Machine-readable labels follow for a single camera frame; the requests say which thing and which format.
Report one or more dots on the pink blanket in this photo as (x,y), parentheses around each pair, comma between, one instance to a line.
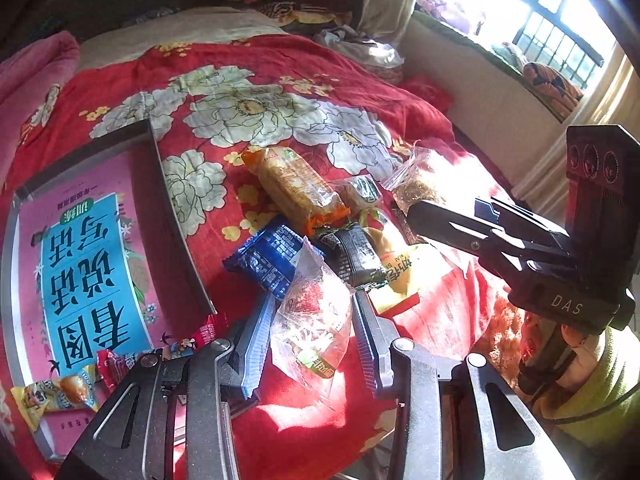
(31,80)

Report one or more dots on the red floral bedspread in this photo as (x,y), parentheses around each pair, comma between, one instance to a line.
(209,103)

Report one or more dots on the blue biscuit packet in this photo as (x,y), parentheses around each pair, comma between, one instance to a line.
(269,257)

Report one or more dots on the clear bag red snack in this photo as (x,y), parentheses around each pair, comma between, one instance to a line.
(310,333)

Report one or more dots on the orange patterned pillow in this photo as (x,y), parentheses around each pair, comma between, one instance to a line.
(553,88)

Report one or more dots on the white plastic bag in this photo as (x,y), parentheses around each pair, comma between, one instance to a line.
(359,48)

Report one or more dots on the window with black grille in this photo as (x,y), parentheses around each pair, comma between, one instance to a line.
(568,35)

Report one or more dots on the red snack packet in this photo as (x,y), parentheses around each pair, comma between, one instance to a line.
(113,367)

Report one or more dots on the clear bag of grain snack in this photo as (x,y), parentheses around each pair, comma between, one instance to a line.
(423,176)

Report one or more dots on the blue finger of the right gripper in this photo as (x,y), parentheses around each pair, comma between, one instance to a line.
(499,213)

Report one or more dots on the yellow snack packet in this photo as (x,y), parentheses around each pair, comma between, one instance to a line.
(69,393)

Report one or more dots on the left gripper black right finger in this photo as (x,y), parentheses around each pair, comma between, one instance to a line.
(375,336)

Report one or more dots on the long bread cake packet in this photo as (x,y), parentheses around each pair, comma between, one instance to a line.
(301,194)

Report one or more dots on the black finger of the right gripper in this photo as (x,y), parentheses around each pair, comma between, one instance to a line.
(449,227)

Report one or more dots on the dark seaweed snack packet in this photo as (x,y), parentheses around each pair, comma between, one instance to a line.
(351,256)

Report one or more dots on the pink and blue book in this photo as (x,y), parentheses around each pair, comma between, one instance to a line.
(77,280)

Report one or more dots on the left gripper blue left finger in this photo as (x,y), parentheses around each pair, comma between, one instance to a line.
(250,348)

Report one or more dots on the red plastic bag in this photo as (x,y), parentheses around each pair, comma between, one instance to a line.
(424,88)

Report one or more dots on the right hand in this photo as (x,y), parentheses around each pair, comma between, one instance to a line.
(555,354)

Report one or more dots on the round biscuit green label packet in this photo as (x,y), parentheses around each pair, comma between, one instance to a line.
(358,193)

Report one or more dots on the yellow packet under snacks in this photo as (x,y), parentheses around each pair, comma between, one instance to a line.
(399,294)

